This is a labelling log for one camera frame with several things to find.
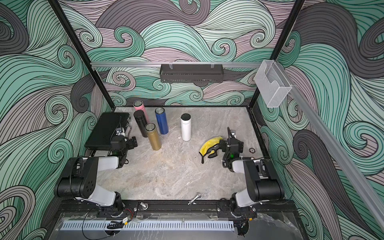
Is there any yellow grey cleaning cloth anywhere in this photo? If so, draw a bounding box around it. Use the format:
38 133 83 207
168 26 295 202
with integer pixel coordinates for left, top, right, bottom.
199 137 223 164

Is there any gold thermos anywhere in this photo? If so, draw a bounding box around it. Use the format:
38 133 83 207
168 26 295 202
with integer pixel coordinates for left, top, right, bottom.
145 123 162 151

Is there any black thermos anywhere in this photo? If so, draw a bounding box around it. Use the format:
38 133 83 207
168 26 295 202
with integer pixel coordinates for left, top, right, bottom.
134 110 148 138

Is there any pink thermos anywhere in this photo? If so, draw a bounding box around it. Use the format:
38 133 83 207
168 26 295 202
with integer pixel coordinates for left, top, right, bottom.
133 100 150 123

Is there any blue thermos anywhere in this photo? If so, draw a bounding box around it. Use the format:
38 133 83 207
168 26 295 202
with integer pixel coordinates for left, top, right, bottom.
155 107 169 135

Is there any white thermos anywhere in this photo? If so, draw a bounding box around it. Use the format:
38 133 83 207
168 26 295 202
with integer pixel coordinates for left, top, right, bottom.
181 113 192 142

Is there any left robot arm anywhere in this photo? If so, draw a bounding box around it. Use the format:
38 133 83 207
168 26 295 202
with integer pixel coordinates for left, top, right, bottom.
54 135 138 211

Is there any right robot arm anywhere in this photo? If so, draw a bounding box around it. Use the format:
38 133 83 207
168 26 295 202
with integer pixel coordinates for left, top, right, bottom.
219 137 285 209

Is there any black hard case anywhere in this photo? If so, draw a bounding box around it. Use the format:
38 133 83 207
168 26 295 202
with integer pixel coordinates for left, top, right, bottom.
85 113 131 151

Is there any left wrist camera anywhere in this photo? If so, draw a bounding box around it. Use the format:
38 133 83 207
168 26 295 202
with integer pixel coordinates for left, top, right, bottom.
116 127 126 137

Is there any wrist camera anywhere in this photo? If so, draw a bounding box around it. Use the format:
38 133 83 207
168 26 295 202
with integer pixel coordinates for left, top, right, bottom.
227 127 236 139
116 127 126 137

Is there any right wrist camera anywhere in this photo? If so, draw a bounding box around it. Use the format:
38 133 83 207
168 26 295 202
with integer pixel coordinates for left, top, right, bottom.
227 127 236 139

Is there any silver bolt on rail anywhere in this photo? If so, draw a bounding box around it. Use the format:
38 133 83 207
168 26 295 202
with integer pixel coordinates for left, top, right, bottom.
188 193 202 205

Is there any silver knob on rail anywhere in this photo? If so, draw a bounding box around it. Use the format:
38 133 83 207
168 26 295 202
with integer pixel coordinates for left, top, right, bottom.
141 203 149 210

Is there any clear acrylic wall holder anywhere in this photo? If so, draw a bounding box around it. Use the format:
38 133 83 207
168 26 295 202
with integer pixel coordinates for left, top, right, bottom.
254 60 292 108

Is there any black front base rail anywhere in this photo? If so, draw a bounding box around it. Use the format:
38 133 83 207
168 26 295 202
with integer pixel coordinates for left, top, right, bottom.
58 199 297 214

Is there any black wall shelf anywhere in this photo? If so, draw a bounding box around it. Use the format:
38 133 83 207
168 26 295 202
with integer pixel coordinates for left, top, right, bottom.
160 64 224 84

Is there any white slotted cable duct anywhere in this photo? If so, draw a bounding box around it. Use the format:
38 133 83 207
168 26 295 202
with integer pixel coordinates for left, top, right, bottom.
60 220 235 232

